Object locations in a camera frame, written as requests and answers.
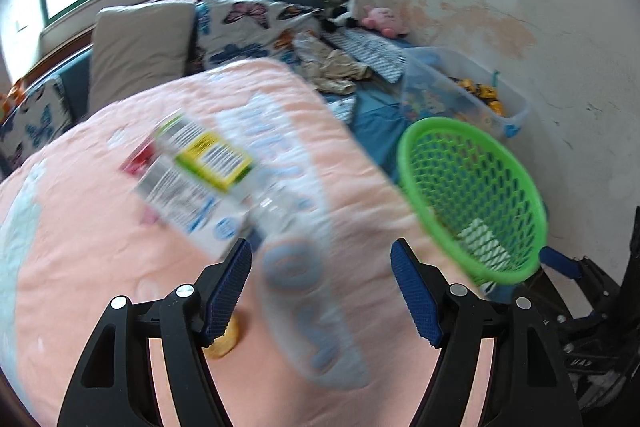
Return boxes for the white blue milk carton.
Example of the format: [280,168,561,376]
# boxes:
[134,156,264,263]

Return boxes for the clear plastic bottle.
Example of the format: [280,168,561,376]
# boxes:
[244,178,317,249]

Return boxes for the yellow green milk carton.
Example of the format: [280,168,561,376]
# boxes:
[152,112,254,193]

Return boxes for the red paper cup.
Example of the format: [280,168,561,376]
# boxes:
[118,136,158,178]

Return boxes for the orange peel scrap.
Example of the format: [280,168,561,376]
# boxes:
[204,313,241,359]

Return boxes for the green plastic basket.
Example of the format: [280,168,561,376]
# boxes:
[397,117,548,286]

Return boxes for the pink quilted blanket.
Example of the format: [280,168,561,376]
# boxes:
[1,60,463,426]

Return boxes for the yellow toy truck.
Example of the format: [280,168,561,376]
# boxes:
[451,77,506,117]

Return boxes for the clear plastic toy bin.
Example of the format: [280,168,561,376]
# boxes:
[400,46,529,141]

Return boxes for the blue mattress sheet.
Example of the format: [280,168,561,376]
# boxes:
[322,80,410,184]

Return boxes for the beige crumpled clothing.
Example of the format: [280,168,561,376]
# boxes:
[292,32,372,95]

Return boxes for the right butterfly pillow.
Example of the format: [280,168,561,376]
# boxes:
[194,0,320,70]

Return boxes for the butterfly pillow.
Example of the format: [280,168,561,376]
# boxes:
[1,75,74,172]
[194,0,320,70]

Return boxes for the grey pillow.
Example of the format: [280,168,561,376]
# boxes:
[88,0,196,115]

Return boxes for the left butterfly pillow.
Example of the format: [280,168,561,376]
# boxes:
[1,75,74,172]

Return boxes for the patterned grey cloth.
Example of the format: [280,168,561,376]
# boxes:
[322,28,406,84]

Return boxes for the orange fox toy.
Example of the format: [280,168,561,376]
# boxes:
[0,79,26,121]

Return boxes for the pink plush toy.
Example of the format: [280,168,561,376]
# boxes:
[360,5,409,39]

